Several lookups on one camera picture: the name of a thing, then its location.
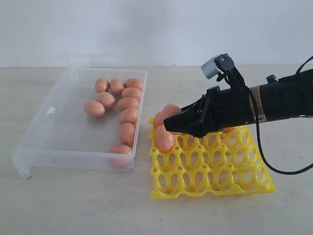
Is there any black camera cable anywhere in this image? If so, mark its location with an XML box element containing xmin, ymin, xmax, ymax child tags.
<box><xmin>246</xmin><ymin>55</ymin><xmax>313</xmax><ymax>175</ymax></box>

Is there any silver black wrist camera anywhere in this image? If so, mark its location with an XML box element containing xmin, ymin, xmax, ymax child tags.
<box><xmin>201</xmin><ymin>53</ymin><xmax>246</xmax><ymax>91</ymax></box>

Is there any brown egg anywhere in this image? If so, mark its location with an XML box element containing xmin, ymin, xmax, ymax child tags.
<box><xmin>222</xmin><ymin>127</ymin><xmax>236</xmax><ymax>133</ymax></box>
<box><xmin>119</xmin><ymin>122</ymin><xmax>136</xmax><ymax>145</ymax></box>
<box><xmin>124</xmin><ymin>78</ymin><xmax>143</xmax><ymax>91</ymax></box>
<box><xmin>117</xmin><ymin>97</ymin><xmax>140</xmax><ymax>112</ymax></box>
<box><xmin>121</xmin><ymin>87</ymin><xmax>142</xmax><ymax>102</ymax></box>
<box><xmin>154</xmin><ymin>111</ymin><xmax>165</xmax><ymax>129</ymax></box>
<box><xmin>155</xmin><ymin>125</ymin><xmax>175</xmax><ymax>152</ymax></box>
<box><xmin>162</xmin><ymin>104</ymin><xmax>182</xmax><ymax>118</ymax></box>
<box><xmin>96</xmin><ymin>92</ymin><xmax>116</xmax><ymax>109</ymax></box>
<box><xmin>107</xmin><ymin>145</ymin><xmax>133</xmax><ymax>167</ymax></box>
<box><xmin>94</xmin><ymin>78</ymin><xmax>110</xmax><ymax>93</ymax></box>
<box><xmin>110</xmin><ymin>78</ymin><xmax>125</xmax><ymax>95</ymax></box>
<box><xmin>119</xmin><ymin>107</ymin><xmax>139</xmax><ymax>124</ymax></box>
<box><xmin>83</xmin><ymin>100</ymin><xmax>105</xmax><ymax>118</ymax></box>

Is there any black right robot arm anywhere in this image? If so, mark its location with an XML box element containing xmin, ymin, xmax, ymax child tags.
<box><xmin>163</xmin><ymin>70</ymin><xmax>313</xmax><ymax>138</ymax></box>

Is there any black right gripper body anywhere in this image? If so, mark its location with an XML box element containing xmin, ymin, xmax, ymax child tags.
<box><xmin>200</xmin><ymin>86</ymin><xmax>255</xmax><ymax>134</ymax></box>

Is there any clear plastic container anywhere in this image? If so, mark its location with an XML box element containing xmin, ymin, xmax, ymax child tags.
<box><xmin>11</xmin><ymin>65</ymin><xmax>148</xmax><ymax>179</ymax></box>

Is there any yellow plastic egg tray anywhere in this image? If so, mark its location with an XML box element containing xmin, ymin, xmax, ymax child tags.
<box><xmin>149</xmin><ymin>126</ymin><xmax>276</xmax><ymax>200</ymax></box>

